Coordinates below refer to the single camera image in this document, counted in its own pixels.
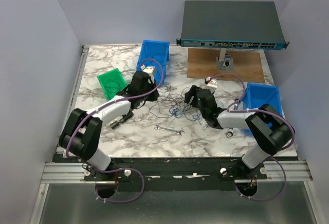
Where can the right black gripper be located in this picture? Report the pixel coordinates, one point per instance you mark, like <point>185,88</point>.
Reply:
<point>189,94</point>

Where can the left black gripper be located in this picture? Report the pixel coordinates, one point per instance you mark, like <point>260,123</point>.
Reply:
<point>154,97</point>

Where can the green plastic bin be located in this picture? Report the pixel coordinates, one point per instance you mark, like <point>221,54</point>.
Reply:
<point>111,82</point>

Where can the blue bin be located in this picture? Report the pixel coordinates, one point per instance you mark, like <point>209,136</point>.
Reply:
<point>154,53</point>
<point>258,94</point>

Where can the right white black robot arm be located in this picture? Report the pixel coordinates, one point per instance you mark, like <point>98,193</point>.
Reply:
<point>270,130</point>

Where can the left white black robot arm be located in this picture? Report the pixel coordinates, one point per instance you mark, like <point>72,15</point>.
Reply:
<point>81,133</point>

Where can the black T-shaped tool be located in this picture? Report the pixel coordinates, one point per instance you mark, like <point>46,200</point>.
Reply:
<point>124,118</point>

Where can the brown wooden board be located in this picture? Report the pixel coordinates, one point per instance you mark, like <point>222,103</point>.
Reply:
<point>203,63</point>

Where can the small open-end wrench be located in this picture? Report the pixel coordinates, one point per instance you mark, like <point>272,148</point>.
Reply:
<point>178,132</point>

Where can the ratcheting combination wrench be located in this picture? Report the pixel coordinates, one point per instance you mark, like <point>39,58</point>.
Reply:
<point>230,131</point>

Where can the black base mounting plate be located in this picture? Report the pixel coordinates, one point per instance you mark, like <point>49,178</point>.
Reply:
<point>175,174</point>

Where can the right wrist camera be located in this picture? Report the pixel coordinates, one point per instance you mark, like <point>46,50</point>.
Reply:
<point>210,84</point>

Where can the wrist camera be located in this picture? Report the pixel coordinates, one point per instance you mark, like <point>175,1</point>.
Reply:
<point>210,84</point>
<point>151,71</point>

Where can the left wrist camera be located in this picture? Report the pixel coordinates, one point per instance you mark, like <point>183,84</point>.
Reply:
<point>151,71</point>

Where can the grey metal switch stand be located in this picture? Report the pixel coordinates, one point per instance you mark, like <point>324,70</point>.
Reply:
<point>224,61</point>

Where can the teal network switch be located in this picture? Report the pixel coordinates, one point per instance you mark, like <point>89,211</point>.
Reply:
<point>231,25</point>

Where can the aluminium frame rail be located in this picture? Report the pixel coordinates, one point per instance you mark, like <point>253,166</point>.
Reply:
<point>66,173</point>

